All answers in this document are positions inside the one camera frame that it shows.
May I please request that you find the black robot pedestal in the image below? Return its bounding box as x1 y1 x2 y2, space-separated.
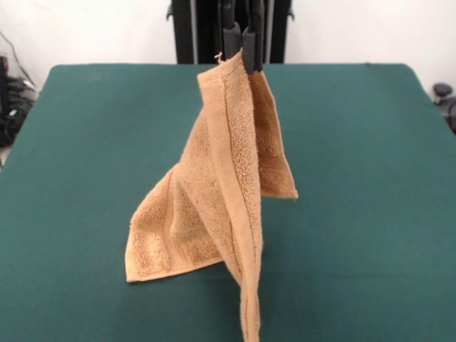
166 0 296 65

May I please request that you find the black round chair part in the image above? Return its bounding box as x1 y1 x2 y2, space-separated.
432 83 456 135

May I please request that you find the black case with red mark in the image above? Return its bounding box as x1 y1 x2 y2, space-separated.
0 55 9 117

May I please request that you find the tan terry towel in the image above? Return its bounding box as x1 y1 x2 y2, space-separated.
124 51 299 342

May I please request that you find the black bag pile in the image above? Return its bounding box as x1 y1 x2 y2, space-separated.
0 76 38 147

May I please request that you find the dark green table cloth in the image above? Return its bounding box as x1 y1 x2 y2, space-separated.
0 63 456 342

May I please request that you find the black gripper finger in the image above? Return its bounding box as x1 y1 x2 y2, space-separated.
219 0 244 61
242 0 267 76

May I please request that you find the thin grey wall cable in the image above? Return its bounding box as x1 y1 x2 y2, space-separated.
0 30 36 88

